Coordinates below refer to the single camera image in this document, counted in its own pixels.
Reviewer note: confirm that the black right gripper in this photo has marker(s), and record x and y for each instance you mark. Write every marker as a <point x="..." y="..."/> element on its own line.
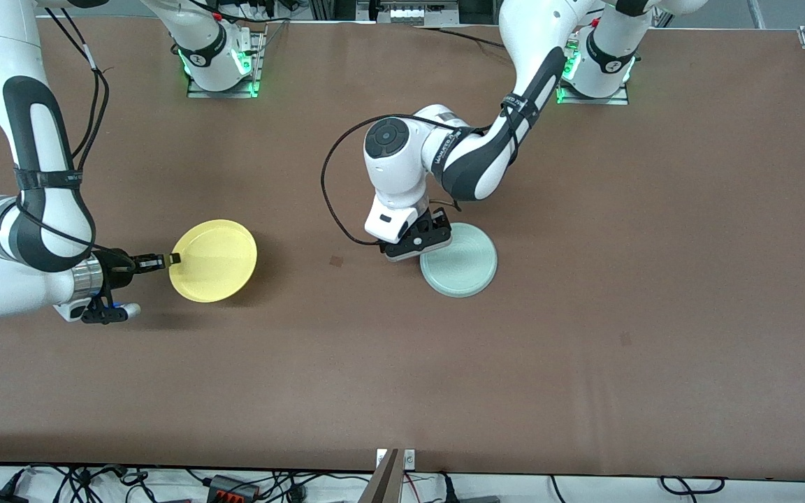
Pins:
<point x="117" y="267"/>

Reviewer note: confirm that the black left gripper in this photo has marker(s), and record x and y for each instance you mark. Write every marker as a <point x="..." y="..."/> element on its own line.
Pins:
<point x="437" y="226"/>

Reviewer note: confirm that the light green plate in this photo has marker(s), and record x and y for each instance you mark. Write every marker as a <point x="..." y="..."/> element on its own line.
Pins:
<point x="465" y="265"/>

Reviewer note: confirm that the yellow plate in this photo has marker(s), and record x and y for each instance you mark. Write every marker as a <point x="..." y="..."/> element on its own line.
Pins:
<point x="217" y="262"/>

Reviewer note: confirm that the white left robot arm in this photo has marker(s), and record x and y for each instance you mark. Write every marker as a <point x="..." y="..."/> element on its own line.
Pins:
<point x="479" y="161"/>

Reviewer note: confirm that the black box with orange connectors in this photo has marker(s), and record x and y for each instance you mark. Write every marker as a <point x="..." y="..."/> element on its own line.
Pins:
<point x="233" y="487"/>

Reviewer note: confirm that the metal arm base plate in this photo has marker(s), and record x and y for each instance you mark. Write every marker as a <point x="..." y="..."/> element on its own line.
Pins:
<point x="622" y="100"/>
<point x="257" y="77"/>

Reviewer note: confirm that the aluminium frame rack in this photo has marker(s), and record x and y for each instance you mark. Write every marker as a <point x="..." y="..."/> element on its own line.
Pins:
<point x="444" y="10"/>

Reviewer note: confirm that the white post bracket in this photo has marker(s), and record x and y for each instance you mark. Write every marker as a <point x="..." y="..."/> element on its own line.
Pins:
<point x="409" y="458"/>

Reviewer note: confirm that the grey camera stand post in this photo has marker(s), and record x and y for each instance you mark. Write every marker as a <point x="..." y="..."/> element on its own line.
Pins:
<point x="381" y="482"/>

